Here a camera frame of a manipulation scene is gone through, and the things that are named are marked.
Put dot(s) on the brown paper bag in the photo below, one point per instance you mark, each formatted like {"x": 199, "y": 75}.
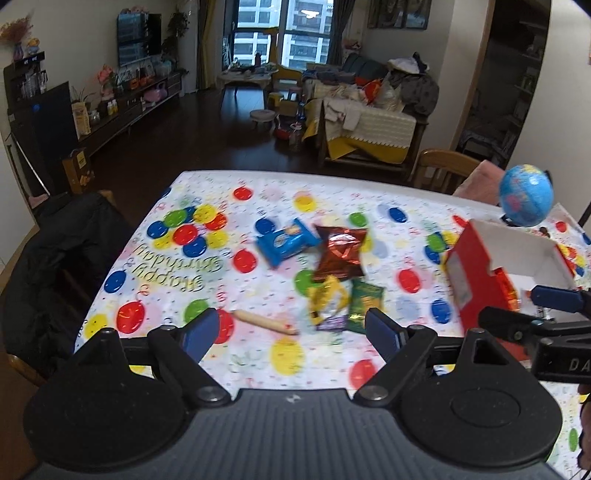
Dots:
{"x": 79, "y": 170}

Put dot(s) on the black cabinet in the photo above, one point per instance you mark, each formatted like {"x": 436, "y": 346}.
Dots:
{"x": 44, "y": 129}

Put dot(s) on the pile of clothes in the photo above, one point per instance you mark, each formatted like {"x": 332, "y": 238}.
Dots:
{"x": 411, "y": 87}

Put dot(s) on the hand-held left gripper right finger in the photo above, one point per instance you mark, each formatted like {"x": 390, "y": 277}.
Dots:
{"x": 383, "y": 331}

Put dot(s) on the dark wooden tv cabinet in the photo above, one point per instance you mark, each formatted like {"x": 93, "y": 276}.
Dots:
{"x": 124, "y": 115}

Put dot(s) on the red bag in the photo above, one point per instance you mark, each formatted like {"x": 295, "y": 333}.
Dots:
{"x": 371, "y": 91}

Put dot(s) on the balloon print tablecloth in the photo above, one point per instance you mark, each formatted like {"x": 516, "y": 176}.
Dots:
{"x": 258, "y": 295}

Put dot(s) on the pink toy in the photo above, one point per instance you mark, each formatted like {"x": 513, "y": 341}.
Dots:
{"x": 154, "y": 94}

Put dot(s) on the purple snack packet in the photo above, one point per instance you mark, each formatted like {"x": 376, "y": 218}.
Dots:
{"x": 331, "y": 323}

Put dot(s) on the pink flower vase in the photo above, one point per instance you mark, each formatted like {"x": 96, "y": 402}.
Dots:
{"x": 105, "y": 79}

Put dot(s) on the red cardboard box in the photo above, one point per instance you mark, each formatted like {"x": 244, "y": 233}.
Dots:
{"x": 471, "y": 281}

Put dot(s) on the potted plant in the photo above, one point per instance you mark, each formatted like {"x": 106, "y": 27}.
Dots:
{"x": 178, "y": 25}

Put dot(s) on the small round stool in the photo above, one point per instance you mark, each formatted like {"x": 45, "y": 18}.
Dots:
{"x": 263, "y": 115}

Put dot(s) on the round coffee table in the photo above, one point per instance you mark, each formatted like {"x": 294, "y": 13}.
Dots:
{"x": 244, "y": 79}

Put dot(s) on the black jacket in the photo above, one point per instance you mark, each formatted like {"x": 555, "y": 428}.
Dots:
{"x": 60, "y": 277}

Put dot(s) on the sausage stick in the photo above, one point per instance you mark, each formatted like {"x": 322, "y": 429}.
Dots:
{"x": 263, "y": 320}

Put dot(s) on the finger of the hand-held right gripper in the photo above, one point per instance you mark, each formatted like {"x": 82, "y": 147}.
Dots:
{"x": 508, "y": 323}
{"x": 558, "y": 299}

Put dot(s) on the sofa with cream cover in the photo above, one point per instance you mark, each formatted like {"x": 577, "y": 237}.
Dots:
{"x": 369, "y": 129}

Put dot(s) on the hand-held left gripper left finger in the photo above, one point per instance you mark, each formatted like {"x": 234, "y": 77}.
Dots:
{"x": 201, "y": 330}

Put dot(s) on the blue cookie packet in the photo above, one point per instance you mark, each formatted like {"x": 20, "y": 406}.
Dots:
{"x": 284, "y": 242}

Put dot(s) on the blue globe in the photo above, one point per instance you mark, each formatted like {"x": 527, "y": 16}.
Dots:
{"x": 526, "y": 194}

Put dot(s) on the dark red foil snack packet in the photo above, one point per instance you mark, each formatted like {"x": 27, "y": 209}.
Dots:
{"x": 341, "y": 254}

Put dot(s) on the yellow wooden chair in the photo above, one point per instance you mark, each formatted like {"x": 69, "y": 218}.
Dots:
{"x": 286, "y": 76}

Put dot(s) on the red toy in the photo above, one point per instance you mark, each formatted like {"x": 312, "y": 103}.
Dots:
{"x": 288, "y": 130}

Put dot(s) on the yellow snack packet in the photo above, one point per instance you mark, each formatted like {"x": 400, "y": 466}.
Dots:
{"x": 328, "y": 293}

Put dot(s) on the television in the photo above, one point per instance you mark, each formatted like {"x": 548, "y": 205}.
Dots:
{"x": 138, "y": 39}

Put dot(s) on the white tower air conditioner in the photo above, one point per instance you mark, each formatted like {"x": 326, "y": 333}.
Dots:
{"x": 189, "y": 64}

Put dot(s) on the dark framed wall picture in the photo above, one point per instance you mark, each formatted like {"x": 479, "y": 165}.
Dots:
{"x": 377, "y": 14}
{"x": 397, "y": 14}
{"x": 419, "y": 14}

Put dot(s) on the pink cloth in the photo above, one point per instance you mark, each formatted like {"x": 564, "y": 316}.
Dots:
{"x": 480, "y": 182}

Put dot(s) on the green snack packet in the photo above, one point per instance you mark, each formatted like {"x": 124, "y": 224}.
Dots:
{"x": 364, "y": 300}

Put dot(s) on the white paper bag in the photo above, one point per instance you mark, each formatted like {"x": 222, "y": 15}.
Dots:
{"x": 82, "y": 119}

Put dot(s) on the window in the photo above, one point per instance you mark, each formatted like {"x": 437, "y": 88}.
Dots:
{"x": 281, "y": 32}

